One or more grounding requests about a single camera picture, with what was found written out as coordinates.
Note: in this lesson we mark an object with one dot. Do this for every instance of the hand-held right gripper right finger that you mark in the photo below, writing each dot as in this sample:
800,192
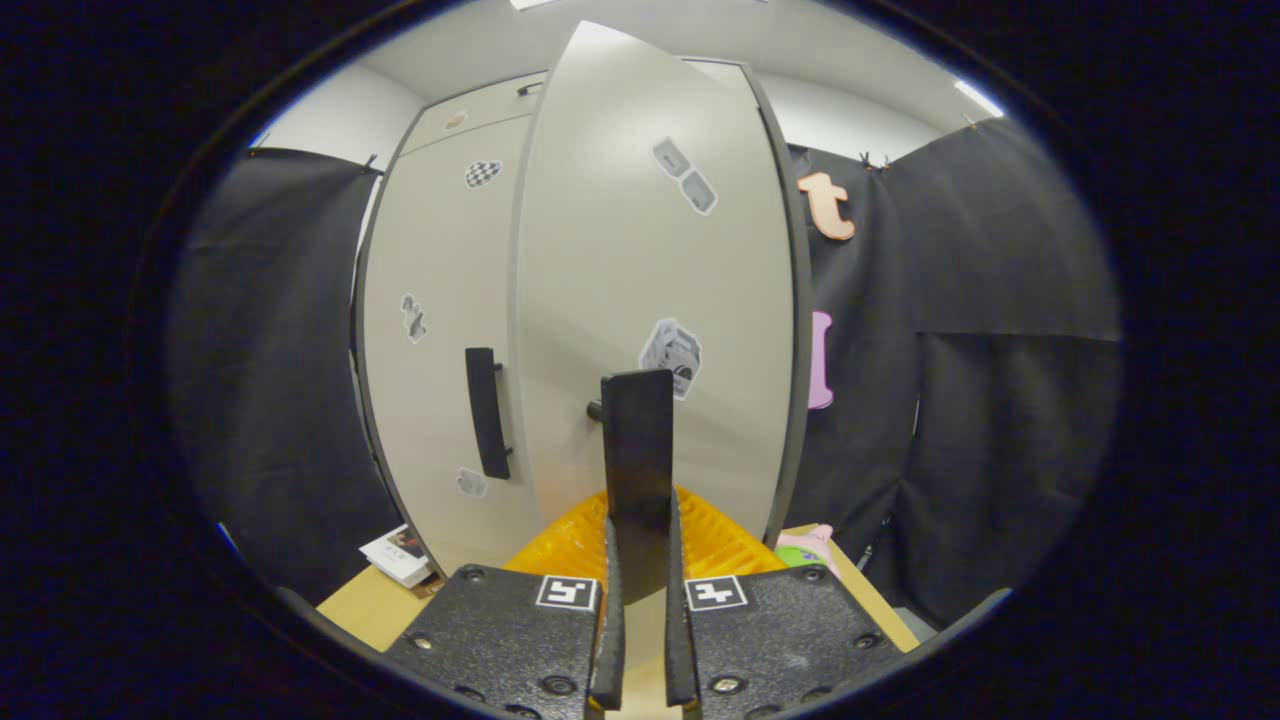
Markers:
790,640

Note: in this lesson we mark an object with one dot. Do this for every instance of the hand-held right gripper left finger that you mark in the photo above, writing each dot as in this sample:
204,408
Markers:
500,640

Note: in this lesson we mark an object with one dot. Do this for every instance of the grey cabinet door chequered sticker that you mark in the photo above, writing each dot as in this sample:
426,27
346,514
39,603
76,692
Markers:
440,280

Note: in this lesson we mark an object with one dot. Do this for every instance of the grey cabinet door box sticker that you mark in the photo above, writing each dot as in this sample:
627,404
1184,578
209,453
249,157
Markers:
620,250

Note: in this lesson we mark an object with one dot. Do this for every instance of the grey double-door shoe cabinet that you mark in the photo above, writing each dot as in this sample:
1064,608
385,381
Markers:
400,200

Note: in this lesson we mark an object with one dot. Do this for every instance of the grey cabinet drawer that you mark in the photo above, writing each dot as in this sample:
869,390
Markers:
480,105

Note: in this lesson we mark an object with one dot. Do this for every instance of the green pink plush toy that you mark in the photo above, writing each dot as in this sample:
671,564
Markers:
808,550

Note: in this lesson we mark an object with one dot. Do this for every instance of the white printed booklet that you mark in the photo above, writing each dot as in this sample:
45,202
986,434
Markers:
395,555

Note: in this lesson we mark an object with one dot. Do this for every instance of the black backdrop cloth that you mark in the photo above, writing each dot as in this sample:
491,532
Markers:
1000,260

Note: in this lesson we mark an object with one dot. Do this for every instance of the small ceiling light panel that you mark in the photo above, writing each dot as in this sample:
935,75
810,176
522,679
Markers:
978,98

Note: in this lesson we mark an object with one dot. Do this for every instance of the long ceiling light panel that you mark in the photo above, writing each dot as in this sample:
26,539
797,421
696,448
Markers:
530,3

